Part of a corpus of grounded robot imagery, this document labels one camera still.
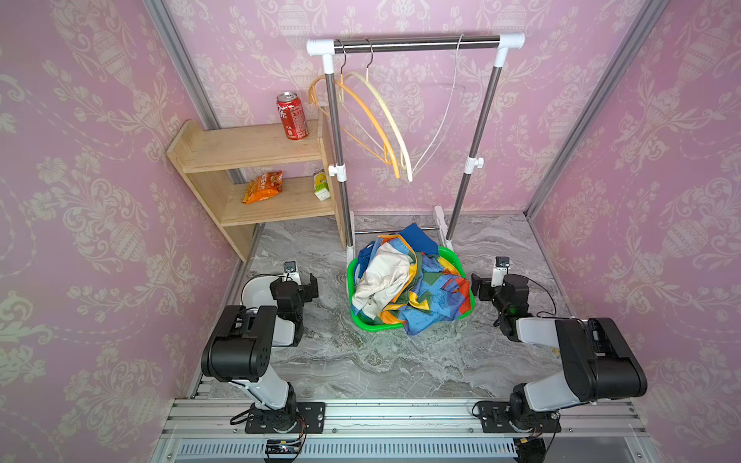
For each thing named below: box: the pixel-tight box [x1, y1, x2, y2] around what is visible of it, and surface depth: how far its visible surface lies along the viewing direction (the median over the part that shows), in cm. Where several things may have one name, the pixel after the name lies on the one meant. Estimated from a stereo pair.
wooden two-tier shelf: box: [165, 107, 347, 262], surface depth 95 cm
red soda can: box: [276, 91, 310, 141], surface depth 77 cm
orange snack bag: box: [241, 170, 284, 205], surface depth 98 cm
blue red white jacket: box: [356, 222, 440, 288], surface depth 84 cm
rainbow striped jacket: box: [370, 234, 472, 335], surface depth 81 cm
